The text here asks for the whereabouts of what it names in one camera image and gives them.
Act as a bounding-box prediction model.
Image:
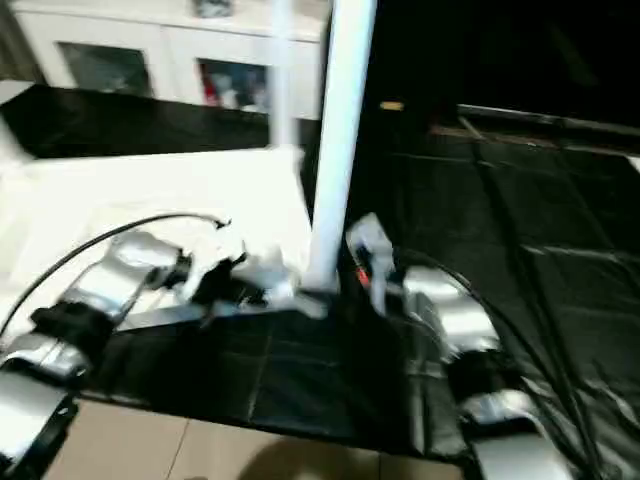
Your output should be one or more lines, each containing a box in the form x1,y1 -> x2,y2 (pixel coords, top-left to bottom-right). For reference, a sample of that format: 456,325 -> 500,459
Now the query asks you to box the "silver crumpled object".
194,0 -> 237,20

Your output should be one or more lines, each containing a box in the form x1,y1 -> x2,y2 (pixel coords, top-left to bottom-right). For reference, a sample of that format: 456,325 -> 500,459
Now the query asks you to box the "white glass-door cabinet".
10,0 -> 333,118

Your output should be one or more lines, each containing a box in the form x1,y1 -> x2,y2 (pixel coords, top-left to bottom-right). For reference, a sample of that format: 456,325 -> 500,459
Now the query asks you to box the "black work mat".
0,85 -> 640,461

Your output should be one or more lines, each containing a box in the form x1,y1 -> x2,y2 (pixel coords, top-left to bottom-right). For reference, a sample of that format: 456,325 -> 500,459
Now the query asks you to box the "white compartment tray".
0,148 -> 333,331

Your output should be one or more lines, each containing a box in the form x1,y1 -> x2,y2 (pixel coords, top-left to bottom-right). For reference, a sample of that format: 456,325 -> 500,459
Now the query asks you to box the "long black bar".
457,103 -> 640,138

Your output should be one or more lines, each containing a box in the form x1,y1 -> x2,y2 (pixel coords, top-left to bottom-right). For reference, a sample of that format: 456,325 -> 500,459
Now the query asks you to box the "grey curtain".
0,0 -> 43,83

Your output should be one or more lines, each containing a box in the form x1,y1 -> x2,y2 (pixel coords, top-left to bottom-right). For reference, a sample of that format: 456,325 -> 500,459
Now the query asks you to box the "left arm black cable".
0,213 -> 232,336

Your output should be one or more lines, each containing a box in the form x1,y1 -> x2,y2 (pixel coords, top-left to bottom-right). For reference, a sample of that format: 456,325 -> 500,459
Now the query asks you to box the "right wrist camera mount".
345,212 -> 398,313

